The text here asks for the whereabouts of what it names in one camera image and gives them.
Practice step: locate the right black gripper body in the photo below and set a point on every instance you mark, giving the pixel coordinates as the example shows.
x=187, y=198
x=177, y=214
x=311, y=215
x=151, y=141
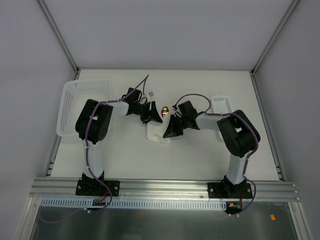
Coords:
x=177, y=124

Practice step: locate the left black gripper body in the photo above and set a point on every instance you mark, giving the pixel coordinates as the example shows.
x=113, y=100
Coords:
x=149, y=111

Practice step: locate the iridescent gold spoon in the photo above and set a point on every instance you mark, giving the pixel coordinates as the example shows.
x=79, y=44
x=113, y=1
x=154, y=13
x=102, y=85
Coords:
x=164, y=111

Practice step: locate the white paper napkin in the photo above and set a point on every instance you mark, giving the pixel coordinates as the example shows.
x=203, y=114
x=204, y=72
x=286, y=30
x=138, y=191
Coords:
x=155, y=132

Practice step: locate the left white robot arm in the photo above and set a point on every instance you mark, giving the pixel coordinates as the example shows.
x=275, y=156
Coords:
x=92, y=127

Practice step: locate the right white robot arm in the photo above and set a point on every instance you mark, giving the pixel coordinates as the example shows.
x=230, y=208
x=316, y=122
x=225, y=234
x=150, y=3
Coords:
x=239, y=136

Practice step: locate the small white perforated tray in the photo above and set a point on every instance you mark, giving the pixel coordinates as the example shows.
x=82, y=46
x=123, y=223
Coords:
x=221, y=104

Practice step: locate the large white perforated basket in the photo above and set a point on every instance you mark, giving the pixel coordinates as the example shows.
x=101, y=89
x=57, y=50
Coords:
x=74, y=96

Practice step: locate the orange tape piece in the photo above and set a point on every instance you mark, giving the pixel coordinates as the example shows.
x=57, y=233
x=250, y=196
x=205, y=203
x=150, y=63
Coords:
x=272, y=217

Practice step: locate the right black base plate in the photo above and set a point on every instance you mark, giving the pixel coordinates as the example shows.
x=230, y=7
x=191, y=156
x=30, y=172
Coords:
x=219, y=190

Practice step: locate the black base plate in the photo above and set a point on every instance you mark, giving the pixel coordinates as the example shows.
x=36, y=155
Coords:
x=219, y=190
x=90, y=187

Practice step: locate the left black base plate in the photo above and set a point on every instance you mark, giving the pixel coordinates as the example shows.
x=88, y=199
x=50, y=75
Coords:
x=90, y=187

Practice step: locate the white slotted cable duct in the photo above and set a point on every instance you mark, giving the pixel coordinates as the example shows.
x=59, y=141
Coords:
x=160, y=204

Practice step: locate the aluminium mounting rail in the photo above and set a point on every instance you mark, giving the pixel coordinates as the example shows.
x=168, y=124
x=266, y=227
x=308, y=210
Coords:
x=146, y=189

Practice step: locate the left aluminium frame post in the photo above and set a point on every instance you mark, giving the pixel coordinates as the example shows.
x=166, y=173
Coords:
x=58, y=35

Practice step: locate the aluminium frame post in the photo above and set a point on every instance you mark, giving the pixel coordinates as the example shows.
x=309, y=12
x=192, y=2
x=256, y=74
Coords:
x=275, y=34
x=58, y=35

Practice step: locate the right aluminium frame post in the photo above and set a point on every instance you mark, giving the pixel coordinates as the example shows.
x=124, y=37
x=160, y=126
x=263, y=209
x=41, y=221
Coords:
x=275, y=34

